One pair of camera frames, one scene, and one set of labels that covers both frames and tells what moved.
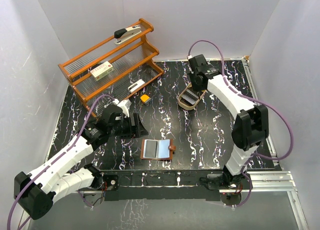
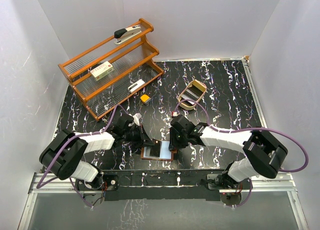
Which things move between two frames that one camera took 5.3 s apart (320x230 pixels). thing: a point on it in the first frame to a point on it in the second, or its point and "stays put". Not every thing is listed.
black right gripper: (194, 87) to (174, 144)
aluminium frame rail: (280, 181) stays put
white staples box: (102, 70) stays put
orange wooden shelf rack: (114, 67) stays put
